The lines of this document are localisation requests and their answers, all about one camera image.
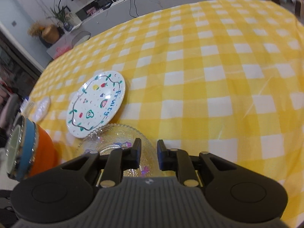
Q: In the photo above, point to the pink grey office chair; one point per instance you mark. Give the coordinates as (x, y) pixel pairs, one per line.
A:
(9, 111)

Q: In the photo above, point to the white fruity painted plate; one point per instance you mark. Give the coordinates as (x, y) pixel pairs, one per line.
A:
(95, 103)

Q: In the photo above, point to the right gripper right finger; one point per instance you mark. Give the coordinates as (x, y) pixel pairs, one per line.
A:
(232, 190)

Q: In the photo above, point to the orange steel bowl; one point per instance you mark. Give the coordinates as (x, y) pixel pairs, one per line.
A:
(45, 156)

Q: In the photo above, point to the white blue small box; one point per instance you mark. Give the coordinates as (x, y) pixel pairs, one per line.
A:
(25, 104)

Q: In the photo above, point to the blue vase green plant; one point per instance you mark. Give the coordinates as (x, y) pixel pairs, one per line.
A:
(58, 12)

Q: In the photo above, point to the clear glass patterned plate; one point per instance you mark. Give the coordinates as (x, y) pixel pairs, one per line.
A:
(114, 136)

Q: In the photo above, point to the yellow checkered tablecloth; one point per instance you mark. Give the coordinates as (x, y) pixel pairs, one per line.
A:
(224, 76)

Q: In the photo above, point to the pink storage basket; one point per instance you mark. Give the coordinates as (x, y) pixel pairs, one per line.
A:
(62, 50)

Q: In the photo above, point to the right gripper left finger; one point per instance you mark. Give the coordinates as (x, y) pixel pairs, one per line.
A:
(65, 191)

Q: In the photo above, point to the blue steel bowl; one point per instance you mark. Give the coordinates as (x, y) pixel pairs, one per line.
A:
(26, 149)

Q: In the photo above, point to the green ceramic bowl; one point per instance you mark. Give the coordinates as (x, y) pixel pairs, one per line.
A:
(13, 147)

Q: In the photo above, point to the golden vase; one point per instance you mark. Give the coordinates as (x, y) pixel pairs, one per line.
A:
(50, 34)

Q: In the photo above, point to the small round rolling stool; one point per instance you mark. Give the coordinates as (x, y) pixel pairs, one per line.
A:
(81, 37)

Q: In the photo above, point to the small white saucer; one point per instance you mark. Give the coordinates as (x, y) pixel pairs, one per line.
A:
(41, 109)

